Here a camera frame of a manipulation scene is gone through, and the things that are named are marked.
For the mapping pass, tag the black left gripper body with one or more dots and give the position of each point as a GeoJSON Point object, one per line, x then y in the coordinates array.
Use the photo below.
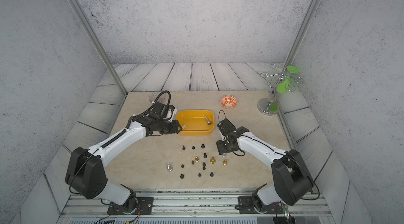
{"type": "Point", "coordinates": [167, 127]}

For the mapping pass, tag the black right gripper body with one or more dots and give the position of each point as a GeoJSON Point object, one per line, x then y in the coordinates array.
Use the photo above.
{"type": "Point", "coordinates": [223, 146]}

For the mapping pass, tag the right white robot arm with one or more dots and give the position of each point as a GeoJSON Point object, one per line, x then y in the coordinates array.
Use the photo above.
{"type": "Point", "coordinates": [291, 177]}

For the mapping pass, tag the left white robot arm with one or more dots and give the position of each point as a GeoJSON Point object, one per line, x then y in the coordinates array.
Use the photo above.
{"type": "Point", "coordinates": [86, 169]}

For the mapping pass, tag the yellow plastic storage box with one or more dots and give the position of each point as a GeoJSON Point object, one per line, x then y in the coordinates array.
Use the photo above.
{"type": "Point", "coordinates": [195, 122]}

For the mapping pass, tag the orange patterned ceramic bowl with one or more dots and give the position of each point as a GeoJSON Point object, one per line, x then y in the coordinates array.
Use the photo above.
{"type": "Point", "coordinates": [229, 101]}

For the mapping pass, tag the small clear glass bowl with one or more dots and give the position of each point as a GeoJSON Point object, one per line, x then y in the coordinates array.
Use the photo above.
{"type": "Point", "coordinates": [157, 97]}

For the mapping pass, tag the green cup on stand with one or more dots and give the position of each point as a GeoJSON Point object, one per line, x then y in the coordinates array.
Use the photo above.
{"type": "Point", "coordinates": [286, 81]}

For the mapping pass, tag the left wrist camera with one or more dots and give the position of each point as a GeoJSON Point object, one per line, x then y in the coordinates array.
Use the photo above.
{"type": "Point", "coordinates": [162, 112]}

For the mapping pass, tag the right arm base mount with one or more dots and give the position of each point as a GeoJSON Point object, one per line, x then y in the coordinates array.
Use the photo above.
{"type": "Point", "coordinates": [263, 200]}

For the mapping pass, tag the aluminium rail frame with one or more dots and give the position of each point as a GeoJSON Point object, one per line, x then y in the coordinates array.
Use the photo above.
{"type": "Point", "coordinates": [228, 203]}

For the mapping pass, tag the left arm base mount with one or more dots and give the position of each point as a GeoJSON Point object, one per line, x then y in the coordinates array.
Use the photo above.
{"type": "Point", "coordinates": [133, 206]}

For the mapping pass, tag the right aluminium corner post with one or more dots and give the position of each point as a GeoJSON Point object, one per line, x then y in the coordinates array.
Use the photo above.
{"type": "Point", "coordinates": [301, 32]}

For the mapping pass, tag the aluminium corner post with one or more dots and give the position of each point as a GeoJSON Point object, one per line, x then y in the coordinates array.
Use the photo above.
{"type": "Point", "coordinates": [79, 12]}
{"type": "Point", "coordinates": [301, 32]}

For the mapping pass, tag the left aluminium corner post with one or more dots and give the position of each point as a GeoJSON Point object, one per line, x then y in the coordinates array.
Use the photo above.
{"type": "Point", "coordinates": [79, 12]}

